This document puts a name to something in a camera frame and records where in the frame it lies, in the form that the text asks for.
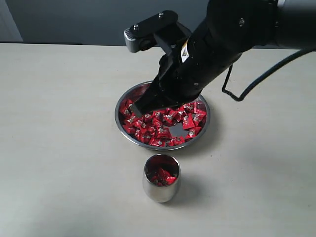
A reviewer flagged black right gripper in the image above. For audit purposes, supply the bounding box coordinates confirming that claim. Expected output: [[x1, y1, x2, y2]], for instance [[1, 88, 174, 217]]
[[130, 37, 237, 118]]

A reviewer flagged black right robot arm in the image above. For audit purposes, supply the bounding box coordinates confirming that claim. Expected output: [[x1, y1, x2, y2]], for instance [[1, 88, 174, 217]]
[[124, 0, 316, 116]]

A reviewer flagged steel bowl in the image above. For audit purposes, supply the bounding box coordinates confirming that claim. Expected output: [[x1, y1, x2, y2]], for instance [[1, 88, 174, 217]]
[[115, 81, 211, 151]]

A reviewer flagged steel cup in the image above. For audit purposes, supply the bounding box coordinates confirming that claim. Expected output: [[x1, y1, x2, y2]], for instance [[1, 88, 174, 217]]
[[143, 154, 181, 203]]

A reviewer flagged red candy in cup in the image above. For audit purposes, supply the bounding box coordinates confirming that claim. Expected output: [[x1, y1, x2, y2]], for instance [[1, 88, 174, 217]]
[[149, 168, 177, 187]]

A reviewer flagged red wrapped candy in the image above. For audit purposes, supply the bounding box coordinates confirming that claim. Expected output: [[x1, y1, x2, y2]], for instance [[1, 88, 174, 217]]
[[119, 99, 133, 118], [148, 137, 170, 147], [193, 109, 207, 125], [185, 127, 202, 140]]

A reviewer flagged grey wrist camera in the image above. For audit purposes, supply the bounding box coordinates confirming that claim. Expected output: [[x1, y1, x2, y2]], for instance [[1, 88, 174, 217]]
[[124, 10, 178, 53]]

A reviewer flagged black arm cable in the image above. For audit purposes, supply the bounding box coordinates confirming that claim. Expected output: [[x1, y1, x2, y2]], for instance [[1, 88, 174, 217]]
[[221, 48, 316, 102]]

